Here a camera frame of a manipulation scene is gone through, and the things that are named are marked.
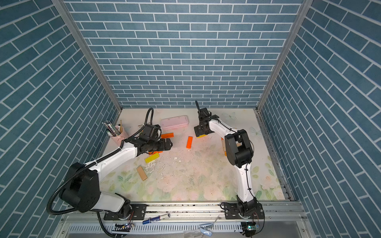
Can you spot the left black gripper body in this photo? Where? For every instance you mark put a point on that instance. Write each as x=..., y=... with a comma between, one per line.
x=158, y=145

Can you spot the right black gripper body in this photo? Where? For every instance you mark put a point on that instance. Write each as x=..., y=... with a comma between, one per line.
x=200, y=130

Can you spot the orange block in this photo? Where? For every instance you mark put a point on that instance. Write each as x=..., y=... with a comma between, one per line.
x=167, y=135
x=156, y=152

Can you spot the orange block low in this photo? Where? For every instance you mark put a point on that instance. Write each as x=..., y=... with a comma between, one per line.
x=189, y=142

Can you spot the wooden block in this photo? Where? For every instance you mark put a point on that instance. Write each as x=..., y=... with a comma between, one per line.
x=223, y=146
x=142, y=173

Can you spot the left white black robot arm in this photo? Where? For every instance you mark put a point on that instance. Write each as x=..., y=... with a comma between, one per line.
x=82, y=190

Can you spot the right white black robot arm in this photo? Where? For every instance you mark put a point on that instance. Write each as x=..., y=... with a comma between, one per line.
x=239, y=152

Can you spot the pink pen cup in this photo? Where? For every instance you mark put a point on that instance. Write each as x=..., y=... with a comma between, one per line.
x=119, y=136

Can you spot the pink pencil case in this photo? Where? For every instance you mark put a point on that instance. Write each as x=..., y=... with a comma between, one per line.
x=174, y=123

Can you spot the pens in cup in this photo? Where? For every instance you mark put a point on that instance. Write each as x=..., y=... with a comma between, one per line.
x=112, y=130

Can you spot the clear plastic bag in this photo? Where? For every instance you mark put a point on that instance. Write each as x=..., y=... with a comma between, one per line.
x=204, y=230

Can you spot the green lit circuit board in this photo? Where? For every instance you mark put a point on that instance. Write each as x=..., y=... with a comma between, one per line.
x=249, y=229

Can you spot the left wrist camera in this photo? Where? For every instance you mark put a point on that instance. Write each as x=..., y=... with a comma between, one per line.
x=150, y=133

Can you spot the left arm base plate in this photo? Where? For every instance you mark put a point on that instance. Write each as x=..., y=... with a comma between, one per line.
x=128, y=212

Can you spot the blue screwdriver on rail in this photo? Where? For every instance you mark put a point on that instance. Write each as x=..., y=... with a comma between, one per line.
x=156, y=219

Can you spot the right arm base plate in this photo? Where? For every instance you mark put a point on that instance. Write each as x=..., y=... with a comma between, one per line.
x=235, y=211

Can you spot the aluminium front rail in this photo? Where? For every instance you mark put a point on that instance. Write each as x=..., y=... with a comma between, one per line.
x=187, y=216

